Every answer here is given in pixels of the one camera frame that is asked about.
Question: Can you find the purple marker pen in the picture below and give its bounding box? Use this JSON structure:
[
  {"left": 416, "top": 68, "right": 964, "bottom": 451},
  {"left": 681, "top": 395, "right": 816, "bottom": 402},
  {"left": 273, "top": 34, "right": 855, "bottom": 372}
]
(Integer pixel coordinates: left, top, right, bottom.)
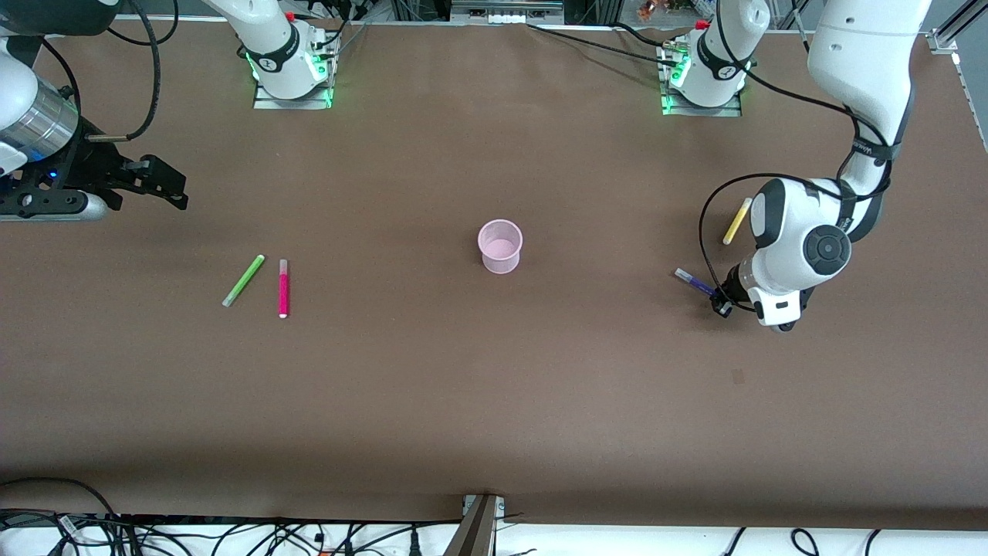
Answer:
[{"left": 674, "top": 267, "right": 717, "bottom": 298}]

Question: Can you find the pink cup pen holder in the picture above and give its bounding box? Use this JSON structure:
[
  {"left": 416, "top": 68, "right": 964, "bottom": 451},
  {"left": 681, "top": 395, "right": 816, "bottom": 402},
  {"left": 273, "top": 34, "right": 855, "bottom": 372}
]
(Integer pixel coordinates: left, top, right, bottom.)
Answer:
[{"left": 477, "top": 219, "right": 524, "bottom": 275}]

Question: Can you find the yellow marker pen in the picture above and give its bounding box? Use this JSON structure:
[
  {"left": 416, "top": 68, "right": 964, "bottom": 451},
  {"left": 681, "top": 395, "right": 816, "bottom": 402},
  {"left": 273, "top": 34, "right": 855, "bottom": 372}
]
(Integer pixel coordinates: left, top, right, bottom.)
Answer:
[{"left": 722, "top": 197, "right": 753, "bottom": 246}]

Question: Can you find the green marker pen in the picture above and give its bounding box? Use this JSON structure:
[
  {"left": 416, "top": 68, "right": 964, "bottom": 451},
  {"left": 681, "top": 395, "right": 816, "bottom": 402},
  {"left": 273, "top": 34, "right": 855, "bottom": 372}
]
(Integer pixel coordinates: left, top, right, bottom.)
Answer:
[{"left": 222, "top": 254, "right": 266, "bottom": 308}]

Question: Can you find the brown support beam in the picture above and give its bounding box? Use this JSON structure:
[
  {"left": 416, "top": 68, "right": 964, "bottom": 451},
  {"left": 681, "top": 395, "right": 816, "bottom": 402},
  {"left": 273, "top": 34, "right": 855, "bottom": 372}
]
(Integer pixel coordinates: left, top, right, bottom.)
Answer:
[{"left": 444, "top": 494, "right": 499, "bottom": 556}]

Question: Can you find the grey metal box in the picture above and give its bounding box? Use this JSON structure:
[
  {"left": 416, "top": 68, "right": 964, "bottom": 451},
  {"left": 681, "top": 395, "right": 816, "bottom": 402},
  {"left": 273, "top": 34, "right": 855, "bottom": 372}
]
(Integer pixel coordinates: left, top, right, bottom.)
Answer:
[{"left": 452, "top": 0, "right": 564, "bottom": 24}]

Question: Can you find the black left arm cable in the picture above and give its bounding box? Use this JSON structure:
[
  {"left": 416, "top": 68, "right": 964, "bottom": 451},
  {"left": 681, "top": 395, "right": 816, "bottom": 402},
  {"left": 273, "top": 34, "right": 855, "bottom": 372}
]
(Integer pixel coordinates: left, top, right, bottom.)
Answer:
[{"left": 699, "top": 0, "right": 900, "bottom": 314}]

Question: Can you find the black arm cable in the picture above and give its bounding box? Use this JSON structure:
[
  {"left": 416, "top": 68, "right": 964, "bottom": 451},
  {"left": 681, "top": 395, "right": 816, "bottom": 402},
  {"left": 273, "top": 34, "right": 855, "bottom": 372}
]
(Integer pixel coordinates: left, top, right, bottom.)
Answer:
[
  {"left": 39, "top": 0, "right": 180, "bottom": 144},
  {"left": 699, "top": 0, "right": 900, "bottom": 314}
]

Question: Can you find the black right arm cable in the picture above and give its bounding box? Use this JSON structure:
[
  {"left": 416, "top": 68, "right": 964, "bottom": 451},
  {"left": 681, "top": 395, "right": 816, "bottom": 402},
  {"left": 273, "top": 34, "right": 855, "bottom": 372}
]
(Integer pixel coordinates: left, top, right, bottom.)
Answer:
[{"left": 39, "top": 0, "right": 180, "bottom": 144}]

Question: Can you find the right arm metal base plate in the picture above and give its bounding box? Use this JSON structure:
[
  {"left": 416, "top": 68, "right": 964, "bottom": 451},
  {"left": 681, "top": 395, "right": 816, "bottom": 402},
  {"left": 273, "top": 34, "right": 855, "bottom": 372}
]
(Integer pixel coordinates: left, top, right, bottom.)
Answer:
[{"left": 253, "top": 58, "right": 334, "bottom": 110}]

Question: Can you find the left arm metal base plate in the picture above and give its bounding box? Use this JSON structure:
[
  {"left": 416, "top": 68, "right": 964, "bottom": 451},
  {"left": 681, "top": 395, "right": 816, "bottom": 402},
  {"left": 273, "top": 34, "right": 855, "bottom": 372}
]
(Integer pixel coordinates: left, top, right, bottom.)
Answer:
[{"left": 660, "top": 46, "right": 743, "bottom": 118}]

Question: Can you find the long black table cable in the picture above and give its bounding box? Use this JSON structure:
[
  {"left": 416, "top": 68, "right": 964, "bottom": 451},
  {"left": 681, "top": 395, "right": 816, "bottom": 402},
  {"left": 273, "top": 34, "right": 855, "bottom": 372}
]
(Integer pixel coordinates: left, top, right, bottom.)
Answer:
[{"left": 527, "top": 23, "right": 680, "bottom": 66}]

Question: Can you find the short black table cable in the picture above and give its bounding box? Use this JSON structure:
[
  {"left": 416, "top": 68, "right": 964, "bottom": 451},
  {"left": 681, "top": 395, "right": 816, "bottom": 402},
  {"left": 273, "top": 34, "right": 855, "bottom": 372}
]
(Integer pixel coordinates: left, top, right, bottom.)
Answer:
[{"left": 614, "top": 22, "right": 672, "bottom": 49}]

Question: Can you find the metal beam bracket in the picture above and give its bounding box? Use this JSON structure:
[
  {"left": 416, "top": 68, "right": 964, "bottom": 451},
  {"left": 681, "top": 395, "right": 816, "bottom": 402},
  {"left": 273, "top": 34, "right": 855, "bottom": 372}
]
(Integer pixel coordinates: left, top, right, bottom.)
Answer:
[{"left": 462, "top": 494, "right": 506, "bottom": 520}]

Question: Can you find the black arched floor cable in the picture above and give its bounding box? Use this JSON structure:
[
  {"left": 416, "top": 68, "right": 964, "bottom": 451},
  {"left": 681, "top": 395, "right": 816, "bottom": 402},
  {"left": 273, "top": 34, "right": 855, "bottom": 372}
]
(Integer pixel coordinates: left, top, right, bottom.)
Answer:
[{"left": 0, "top": 476, "right": 120, "bottom": 520}]

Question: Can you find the black cable with white label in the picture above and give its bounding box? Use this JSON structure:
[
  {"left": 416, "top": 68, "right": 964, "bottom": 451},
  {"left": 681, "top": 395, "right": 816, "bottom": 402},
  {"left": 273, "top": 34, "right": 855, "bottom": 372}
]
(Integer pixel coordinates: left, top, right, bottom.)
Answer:
[{"left": 46, "top": 510, "right": 86, "bottom": 556}]

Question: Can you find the aluminium frame profile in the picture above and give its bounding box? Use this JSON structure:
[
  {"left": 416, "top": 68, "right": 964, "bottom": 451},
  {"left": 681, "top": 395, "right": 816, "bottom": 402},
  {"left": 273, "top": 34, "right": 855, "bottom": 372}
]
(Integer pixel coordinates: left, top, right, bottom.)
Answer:
[{"left": 930, "top": 0, "right": 988, "bottom": 147}]

